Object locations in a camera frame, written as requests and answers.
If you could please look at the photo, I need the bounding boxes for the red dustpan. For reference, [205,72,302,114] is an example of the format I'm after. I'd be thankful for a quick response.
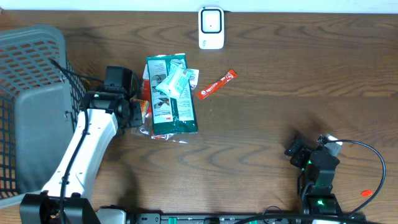
[131,65,193,144]

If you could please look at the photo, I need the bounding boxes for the green grip gloves package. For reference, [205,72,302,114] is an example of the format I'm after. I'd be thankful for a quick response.
[146,54,198,136]

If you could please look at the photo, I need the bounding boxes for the mint green wipes pack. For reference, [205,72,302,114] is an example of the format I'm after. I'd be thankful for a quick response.
[155,61,194,99]

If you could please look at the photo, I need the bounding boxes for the red snack stick packet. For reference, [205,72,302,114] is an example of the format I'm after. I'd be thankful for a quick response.
[197,69,238,100]

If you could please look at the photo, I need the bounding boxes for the orange tissue pack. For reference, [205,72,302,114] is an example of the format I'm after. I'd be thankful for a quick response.
[131,98,149,123]

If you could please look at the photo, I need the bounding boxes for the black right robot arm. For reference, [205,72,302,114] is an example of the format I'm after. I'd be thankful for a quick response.
[285,135,343,217]

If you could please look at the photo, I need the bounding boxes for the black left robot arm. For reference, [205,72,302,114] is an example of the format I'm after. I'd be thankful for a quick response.
[19,66,141,223]

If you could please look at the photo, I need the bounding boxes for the white barcode scanner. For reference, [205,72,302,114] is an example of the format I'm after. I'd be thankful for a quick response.
[198,6,225,50]

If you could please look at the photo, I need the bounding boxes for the red sticker on table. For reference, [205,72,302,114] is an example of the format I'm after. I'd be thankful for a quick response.
[361,189,373,197]

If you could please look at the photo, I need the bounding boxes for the grey plastic basket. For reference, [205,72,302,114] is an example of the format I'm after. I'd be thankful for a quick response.
[1,25,85,208]

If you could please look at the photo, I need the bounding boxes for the black left camera cable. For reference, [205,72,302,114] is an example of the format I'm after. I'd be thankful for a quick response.
[49,58,105,224]

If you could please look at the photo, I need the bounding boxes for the black camera cable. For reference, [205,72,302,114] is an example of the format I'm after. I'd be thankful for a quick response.
[49,58,105,224]
[322,139,387,218]

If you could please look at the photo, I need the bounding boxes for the black right camera cable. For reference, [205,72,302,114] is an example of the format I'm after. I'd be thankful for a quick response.
[322,139,387,218]

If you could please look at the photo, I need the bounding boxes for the black mounting rail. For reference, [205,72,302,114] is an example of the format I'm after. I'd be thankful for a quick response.
[96,205,368,224]

